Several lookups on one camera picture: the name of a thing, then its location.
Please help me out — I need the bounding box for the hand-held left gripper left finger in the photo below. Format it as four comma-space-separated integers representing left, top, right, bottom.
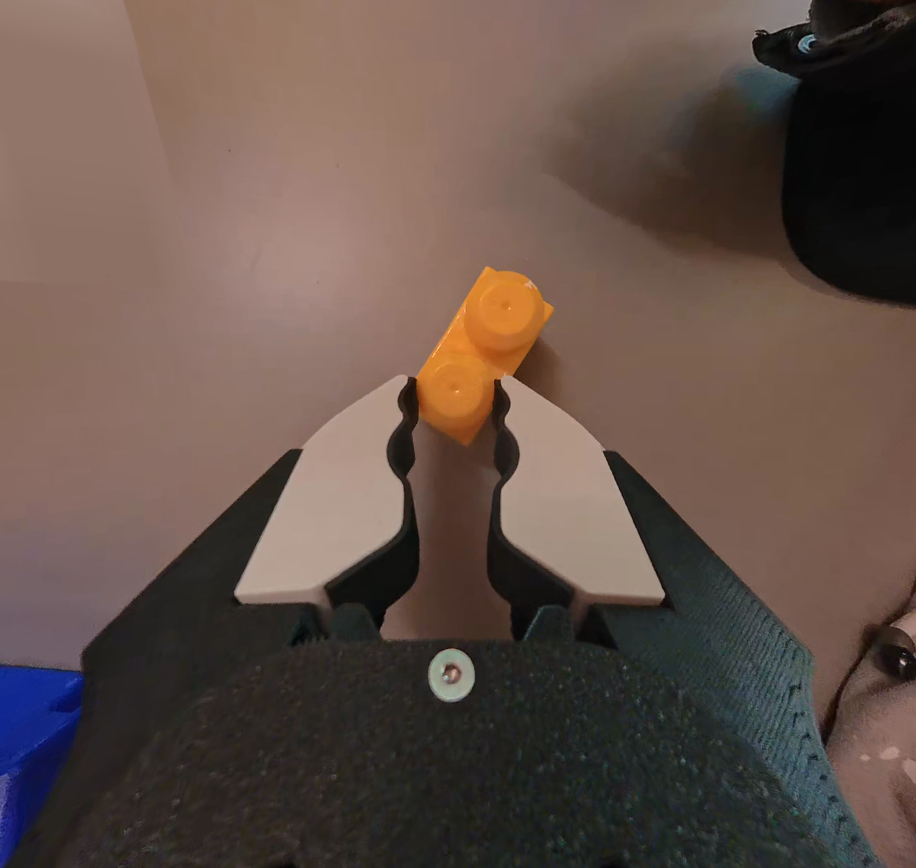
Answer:
234, 374, 421, 630

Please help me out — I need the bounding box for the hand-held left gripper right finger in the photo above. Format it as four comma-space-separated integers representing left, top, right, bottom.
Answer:
487, 376, 666, 634

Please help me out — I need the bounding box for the orange two-stud mega block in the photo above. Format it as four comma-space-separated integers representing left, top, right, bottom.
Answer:
415, 266, 557, 447

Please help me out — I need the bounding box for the blue plastic bin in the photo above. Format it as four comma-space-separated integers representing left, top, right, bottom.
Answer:
0, 664, 85, 856

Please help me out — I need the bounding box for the person's right forearm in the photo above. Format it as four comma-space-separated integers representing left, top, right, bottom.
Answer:
780, 77, 916, 305

